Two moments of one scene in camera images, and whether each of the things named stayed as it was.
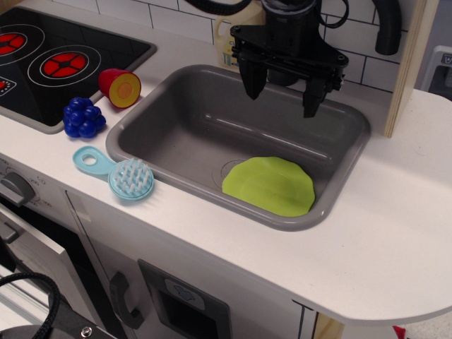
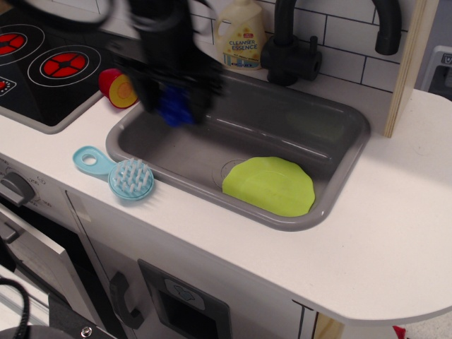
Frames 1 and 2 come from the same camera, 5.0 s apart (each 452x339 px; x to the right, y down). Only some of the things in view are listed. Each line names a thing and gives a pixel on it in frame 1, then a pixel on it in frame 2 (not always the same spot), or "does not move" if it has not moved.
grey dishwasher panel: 183,311 does not move
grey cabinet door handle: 119,285 does not move
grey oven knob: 16,189 does not move
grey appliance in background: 438,76 does not move
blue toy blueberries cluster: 81,118 → 174,106
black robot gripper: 290,40 → 169,42
